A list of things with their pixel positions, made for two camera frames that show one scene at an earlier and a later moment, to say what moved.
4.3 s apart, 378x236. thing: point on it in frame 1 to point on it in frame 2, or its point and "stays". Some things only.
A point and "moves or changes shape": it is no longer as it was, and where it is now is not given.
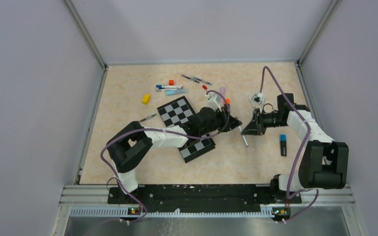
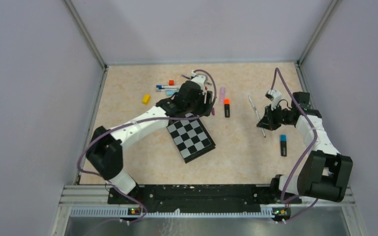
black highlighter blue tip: x=283 y=144 stays
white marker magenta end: x=244 y=140 moves or changes shape
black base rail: x=201 y=198 stays
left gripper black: x=224 y=116 to x=204 y=109
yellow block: x=145 y=99 stays
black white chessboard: x=179 y=112 stays
